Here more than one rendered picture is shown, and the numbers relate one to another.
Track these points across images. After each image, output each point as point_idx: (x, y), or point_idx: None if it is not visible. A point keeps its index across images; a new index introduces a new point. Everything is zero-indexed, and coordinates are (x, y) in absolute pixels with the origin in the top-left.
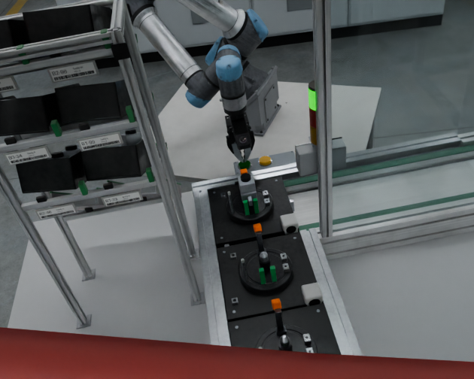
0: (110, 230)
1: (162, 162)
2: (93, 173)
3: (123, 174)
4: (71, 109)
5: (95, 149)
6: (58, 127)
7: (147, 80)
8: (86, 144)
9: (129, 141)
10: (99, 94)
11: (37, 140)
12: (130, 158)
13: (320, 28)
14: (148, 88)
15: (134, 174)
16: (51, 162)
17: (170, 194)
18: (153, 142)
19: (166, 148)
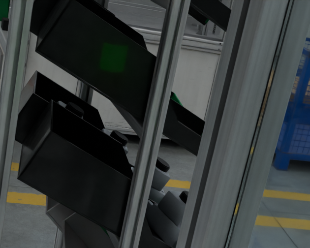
0: None
1: (118, 244)
2: (28, 136)
3: (21, 161)
4: (49, 15)
5: (50, 108)
6: None
7: (170, 82)
8: None
9: (164, 201)
10: (60, 8)
11: None
12: (37, 144)
13: (224, 66)
14: (155, 90)
15: (20, 169)
16: (31, 88)
17: None
18: (1, 106)
19: (136, 231)
